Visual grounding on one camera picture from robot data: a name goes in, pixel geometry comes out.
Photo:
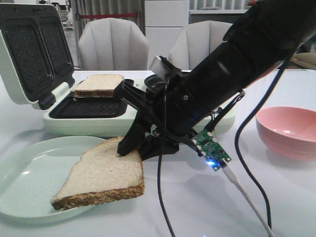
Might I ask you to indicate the beige cushion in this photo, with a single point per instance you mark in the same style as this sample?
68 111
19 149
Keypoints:
303 61

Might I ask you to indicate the bread slice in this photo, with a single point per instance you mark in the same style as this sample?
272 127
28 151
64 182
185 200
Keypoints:
97 86
101 176

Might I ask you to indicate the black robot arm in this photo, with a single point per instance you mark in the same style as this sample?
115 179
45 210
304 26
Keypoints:
258 42

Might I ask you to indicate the green breakfast maker base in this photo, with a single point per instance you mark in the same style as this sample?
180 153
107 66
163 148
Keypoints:
102 117

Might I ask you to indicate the green breakfast maker lid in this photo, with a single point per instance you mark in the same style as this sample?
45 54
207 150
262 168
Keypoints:
35 60

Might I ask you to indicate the white refrigerator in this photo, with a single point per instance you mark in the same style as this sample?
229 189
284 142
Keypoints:
163 21

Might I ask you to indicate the grey corrugated curtain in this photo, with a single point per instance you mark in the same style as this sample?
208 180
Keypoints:
85 11

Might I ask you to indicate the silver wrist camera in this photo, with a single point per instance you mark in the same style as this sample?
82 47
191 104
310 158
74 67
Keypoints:
159 67

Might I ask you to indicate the right beige chair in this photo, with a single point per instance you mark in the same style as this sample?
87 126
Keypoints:
195 42

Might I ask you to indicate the black round frying pan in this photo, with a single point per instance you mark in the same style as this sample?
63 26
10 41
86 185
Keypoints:
154 84

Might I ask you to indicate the left beige chair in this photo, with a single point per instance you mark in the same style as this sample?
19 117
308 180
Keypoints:
112 44

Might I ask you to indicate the pink bowl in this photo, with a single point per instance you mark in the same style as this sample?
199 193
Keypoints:
288 131

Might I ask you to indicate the beige chair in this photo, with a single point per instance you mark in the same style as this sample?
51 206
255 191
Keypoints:
112 44
195 42

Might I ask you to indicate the green circuit board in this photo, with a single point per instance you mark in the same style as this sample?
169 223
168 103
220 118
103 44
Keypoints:
215 156

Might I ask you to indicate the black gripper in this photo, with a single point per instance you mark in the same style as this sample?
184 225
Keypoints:
175 103

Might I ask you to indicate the green round plate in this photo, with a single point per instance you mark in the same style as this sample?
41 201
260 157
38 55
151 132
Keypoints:
32 176

